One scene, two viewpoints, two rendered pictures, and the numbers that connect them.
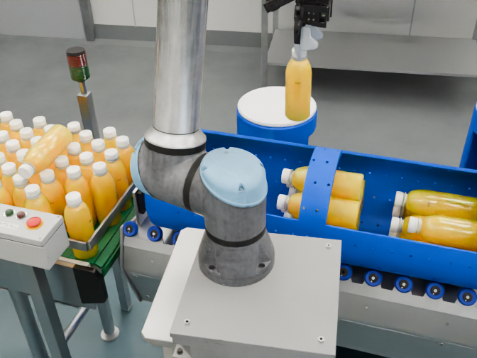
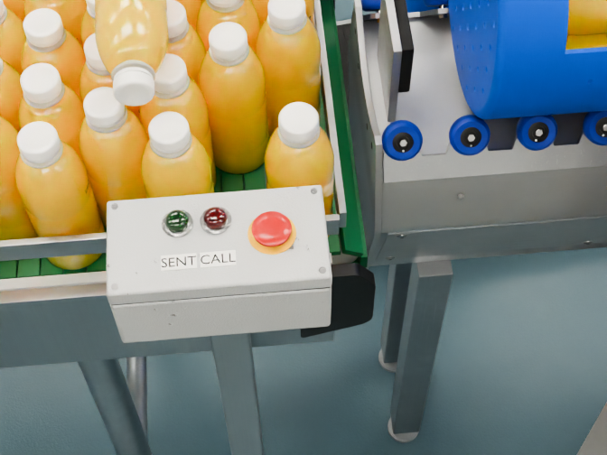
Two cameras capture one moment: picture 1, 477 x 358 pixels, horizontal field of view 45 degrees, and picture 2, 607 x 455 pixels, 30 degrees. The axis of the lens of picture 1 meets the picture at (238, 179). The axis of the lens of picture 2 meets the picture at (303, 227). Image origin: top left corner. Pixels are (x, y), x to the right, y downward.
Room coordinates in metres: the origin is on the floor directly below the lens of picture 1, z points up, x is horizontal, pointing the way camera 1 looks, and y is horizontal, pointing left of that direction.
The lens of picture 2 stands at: (0.59, 0.68, 1.98)
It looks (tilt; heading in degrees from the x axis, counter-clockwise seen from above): 59 degrees down; 338
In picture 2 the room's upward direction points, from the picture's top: 1 degrees counter-clockwise
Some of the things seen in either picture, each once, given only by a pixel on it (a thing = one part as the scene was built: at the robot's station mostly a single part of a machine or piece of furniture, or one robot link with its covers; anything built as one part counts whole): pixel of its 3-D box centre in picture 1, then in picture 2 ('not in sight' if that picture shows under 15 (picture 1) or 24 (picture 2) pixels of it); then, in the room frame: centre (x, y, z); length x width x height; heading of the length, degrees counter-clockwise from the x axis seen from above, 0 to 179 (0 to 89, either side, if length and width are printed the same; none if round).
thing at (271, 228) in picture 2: (33, 222); (271, 229); (1.09, 0.51, 1.11); 0.04 x 0.04 x 0.01
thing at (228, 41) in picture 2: (73, 171); (228, 41); (1.32, 0.46, 1.09); 0.04 x 0.04 x 0.02
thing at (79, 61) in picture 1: (77, 58); not in sight; (1.78, 0.53, 1.23); 0.06 x 0.06 x 0.04
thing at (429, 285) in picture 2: not in sight; (415, 357); (1.23, 0.23, 0.31); 0.06 x 0.06 x 0.63; 72
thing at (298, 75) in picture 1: (298, 86); not in sight; (1.40, -0.17, 1.30); 0.07 x 0.07 x 0.19
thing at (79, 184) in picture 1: (79, 199); (234, 102); (1.32, 0.46, 0.99); 0.07 x 0.07 x 0.19
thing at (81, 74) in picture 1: (79, 70); not in sight; (1.78, 0.53, 1.18); 0.06 x 0.06 x 0.05
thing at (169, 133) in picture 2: (32, 190); (169, 133); (1.24, 0.56, 1.09); 0.04 x 0.04 x 0.02
